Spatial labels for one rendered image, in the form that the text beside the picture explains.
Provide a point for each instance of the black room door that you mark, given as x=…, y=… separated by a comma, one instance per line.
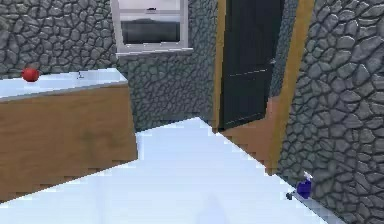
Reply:
x=250, y=60

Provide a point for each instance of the white framed window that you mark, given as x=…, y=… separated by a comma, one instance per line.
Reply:
x=151, y=26

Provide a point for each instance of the small dark tap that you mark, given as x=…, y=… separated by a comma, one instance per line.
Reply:
x=80, y=75

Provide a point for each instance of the wooden counter with white top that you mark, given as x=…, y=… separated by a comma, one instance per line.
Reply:
x=60, y=133

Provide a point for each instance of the blue spray bottle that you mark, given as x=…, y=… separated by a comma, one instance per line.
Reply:
x=304, y=187

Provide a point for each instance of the red apple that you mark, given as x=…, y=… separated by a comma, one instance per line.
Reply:
x=30, y=74

